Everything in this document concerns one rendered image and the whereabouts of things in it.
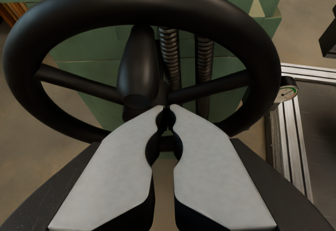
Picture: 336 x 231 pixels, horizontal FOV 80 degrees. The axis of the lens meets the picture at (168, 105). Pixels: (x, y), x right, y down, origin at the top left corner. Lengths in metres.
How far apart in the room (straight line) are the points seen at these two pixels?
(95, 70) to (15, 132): 1.00
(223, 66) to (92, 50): 0.28
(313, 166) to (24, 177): 1.30
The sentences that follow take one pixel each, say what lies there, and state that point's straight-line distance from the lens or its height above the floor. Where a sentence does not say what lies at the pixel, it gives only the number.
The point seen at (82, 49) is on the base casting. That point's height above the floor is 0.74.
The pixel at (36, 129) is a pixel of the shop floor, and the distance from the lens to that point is 1.37.
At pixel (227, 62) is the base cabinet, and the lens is 0.46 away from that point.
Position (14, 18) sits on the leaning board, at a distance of 2.05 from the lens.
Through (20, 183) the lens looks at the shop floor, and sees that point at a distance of 1.28.
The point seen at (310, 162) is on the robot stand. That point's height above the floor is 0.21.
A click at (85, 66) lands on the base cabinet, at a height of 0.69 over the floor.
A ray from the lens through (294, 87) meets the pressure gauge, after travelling 0.47.
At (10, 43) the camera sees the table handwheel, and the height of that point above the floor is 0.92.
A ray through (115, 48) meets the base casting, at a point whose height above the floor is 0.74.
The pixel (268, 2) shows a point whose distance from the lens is 0.39.
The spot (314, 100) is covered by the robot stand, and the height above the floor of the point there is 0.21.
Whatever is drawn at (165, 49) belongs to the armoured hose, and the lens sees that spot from 0.26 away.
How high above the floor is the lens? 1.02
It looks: 58 degrees down
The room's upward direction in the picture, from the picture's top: 4 degrees counter-clockwise
